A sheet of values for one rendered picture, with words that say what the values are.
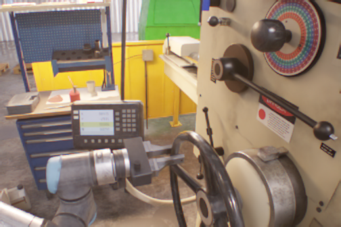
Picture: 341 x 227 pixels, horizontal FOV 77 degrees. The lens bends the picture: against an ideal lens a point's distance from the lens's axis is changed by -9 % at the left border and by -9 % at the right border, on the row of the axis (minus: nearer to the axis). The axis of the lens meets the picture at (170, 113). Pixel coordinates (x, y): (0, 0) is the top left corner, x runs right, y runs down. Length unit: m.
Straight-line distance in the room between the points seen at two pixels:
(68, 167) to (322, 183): 0.57
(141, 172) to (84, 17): 1.82
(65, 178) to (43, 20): 1.83
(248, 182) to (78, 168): 0.40
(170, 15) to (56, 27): 2.52
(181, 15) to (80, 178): 4.03
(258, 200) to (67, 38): 2.04
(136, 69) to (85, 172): 2.54
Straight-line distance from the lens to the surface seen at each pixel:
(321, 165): 0.56
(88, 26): 2.25
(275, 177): 0.56
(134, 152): 0.64
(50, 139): 2.06
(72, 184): 0.62
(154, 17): 4.28
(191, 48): 1.94
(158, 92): 3.23
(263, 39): 0.50
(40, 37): 2.32
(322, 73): 0.52
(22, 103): 2.03
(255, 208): 0.57
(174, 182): 0.72
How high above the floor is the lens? 1.73
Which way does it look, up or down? 27 degrees down
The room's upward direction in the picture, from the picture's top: 1 degrees clockwise
